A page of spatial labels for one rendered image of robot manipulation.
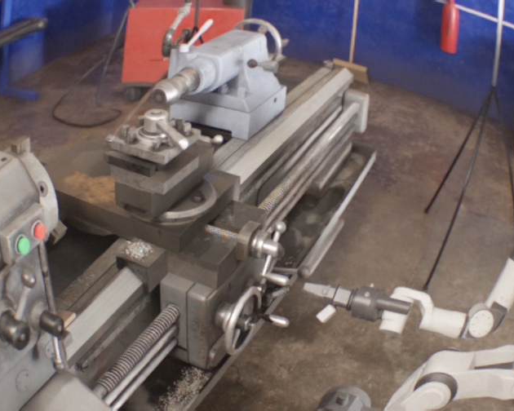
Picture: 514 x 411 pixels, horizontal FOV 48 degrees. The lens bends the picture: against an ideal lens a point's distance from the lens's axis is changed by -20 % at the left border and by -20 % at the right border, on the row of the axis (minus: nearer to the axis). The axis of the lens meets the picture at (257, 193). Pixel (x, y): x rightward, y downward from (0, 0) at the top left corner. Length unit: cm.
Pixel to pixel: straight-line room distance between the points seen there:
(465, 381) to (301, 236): 126
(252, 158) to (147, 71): 267
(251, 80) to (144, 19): 242
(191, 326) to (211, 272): 17
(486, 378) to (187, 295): 87
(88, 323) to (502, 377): 108
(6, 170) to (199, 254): 75
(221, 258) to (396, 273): 171
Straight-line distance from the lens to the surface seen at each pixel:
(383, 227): 363
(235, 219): 184
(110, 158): 168
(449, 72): 572
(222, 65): 220
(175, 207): 173
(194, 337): 178
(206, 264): 168
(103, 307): 157
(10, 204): 110
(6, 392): 124
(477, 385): 173
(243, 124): 234
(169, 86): 202
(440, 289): 324
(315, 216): 283
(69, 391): 136
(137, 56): 480
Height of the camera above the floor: 183
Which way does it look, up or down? 29 degrees down
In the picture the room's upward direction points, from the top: 6 degrees clockwise
